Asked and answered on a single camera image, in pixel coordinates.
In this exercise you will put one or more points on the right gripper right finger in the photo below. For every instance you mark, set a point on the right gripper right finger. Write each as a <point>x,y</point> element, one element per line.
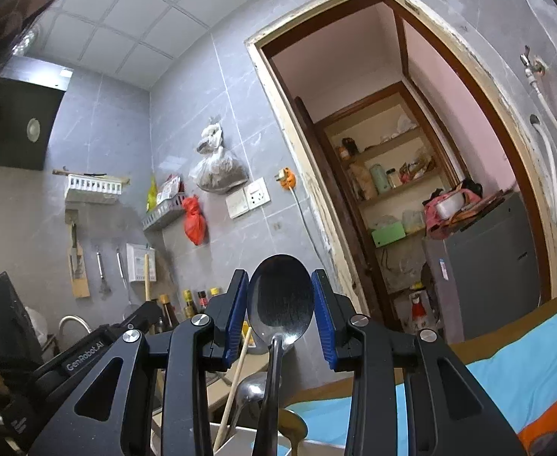
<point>447,410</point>

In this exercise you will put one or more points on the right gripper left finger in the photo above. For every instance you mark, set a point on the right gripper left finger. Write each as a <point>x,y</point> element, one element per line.
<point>110,410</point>

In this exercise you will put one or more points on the wooden chopstick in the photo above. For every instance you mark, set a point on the wooden chopstick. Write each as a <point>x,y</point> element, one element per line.
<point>222,431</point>
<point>147,278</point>

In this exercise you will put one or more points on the dark steel spoon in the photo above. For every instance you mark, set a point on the dark steel spoon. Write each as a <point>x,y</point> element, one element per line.
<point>280,308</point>

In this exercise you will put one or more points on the gold small spoon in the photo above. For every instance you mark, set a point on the gold small spoon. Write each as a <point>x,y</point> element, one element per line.
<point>293,427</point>

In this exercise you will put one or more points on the large steel spoon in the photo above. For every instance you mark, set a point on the large steel spoon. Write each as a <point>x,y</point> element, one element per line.
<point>249,390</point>

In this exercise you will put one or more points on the dark sauce bottle red label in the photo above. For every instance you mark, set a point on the dark sauce bottle red label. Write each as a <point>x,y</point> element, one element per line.
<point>170,321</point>

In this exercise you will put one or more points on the red plastic bag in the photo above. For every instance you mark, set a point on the red plastic bag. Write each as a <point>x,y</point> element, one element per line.
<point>195,223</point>

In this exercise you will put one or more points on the wooden cutting board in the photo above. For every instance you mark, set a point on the wooden cutting board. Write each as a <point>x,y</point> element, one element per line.
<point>77,268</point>

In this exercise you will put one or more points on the grey washing machine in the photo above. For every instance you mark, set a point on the grey washing machine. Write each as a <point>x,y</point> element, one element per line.
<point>485,270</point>

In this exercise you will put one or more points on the white bowl on washer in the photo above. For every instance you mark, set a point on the white bowl on washer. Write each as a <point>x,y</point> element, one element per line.
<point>451,205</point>

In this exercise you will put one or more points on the clear bag dried goods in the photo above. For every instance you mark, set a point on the clear bag dried goods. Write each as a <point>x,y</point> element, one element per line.
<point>219,170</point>

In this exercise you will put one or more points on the black range hood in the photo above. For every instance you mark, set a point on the black range hood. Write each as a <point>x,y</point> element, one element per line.
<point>27,116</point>

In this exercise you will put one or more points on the white wall box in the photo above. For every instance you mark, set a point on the white wall box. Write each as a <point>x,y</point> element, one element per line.
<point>140,257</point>

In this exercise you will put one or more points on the grey wall rack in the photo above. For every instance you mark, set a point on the grey wall rack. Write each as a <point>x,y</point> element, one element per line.
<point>164,213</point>

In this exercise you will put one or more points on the white wall switch socket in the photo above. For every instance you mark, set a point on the white wall switch socket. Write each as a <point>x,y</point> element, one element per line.
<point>248,198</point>

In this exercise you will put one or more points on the white wall basket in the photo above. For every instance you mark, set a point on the white wall basket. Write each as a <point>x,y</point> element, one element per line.
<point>92,190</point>

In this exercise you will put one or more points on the wall water tap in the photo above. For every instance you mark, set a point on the wall water tap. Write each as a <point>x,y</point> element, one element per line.
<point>532,66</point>

